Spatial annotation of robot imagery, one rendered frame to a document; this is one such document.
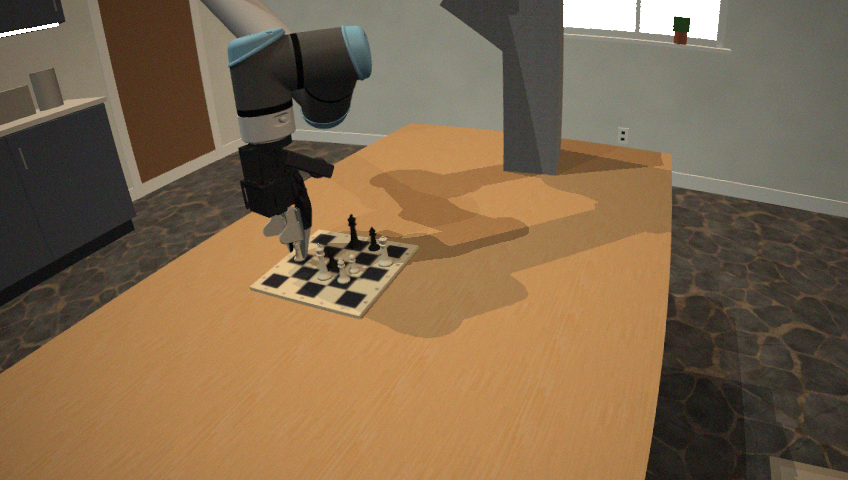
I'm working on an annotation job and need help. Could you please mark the black and cream chessboard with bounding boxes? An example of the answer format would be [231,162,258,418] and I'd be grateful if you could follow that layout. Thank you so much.
[250,230,419,319]

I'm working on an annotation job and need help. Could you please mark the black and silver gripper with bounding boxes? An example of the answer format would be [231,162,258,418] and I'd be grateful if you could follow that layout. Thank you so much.
[238,135,312,259]

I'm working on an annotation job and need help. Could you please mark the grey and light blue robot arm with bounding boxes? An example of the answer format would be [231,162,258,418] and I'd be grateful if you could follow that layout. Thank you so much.
[200,0,372,178]

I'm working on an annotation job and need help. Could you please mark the white chess king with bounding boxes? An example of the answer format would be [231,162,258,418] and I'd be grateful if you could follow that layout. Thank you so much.
[315,243,332,281]

